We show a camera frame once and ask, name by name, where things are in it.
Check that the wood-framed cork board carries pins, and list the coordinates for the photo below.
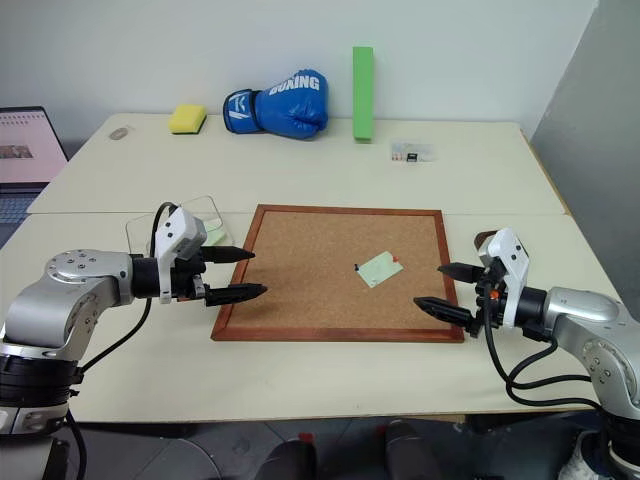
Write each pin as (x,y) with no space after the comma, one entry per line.
(310,260)

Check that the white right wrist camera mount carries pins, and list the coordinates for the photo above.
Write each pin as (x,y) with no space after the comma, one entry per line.
(512,270)

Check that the open laptop with pink screen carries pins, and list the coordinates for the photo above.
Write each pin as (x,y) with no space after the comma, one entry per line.
(25,150)

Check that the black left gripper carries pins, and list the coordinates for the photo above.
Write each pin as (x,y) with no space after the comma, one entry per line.
(187,280)

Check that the clear plastic tray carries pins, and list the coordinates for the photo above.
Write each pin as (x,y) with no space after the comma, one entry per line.
(142,230)

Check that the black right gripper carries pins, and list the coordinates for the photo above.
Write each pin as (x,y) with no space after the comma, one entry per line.
(487,310)

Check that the light green paper note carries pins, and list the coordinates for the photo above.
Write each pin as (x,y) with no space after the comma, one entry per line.
(380,270)

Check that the yellow sponge with green pad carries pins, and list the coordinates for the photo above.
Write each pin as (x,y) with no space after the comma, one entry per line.
(185,119)

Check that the dark rounded shape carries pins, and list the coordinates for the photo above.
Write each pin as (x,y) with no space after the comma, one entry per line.
(410,452)

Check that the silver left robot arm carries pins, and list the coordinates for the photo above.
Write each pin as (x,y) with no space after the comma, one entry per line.
(65,300)

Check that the tall green foam block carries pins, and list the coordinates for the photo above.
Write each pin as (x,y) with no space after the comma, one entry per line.
(363,95)

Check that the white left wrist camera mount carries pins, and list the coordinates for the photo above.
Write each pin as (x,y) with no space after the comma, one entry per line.
(176,230)

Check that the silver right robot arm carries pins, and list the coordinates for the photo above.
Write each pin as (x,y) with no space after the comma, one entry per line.
(585,330)

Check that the grey partition panel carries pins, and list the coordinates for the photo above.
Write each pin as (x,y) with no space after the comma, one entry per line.
(595,125)

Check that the white rounded shape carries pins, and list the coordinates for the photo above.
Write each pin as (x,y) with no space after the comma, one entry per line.
(582,457)

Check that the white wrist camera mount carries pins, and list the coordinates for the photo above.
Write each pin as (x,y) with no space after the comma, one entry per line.
(176,230)
(512,270)

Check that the small brown round container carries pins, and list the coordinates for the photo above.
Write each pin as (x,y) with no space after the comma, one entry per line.
(482,241)

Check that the small clear pin box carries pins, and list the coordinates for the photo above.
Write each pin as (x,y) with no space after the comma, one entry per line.
(412,151)

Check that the blue boxing glove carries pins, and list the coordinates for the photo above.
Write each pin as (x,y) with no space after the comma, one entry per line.
(290,107)

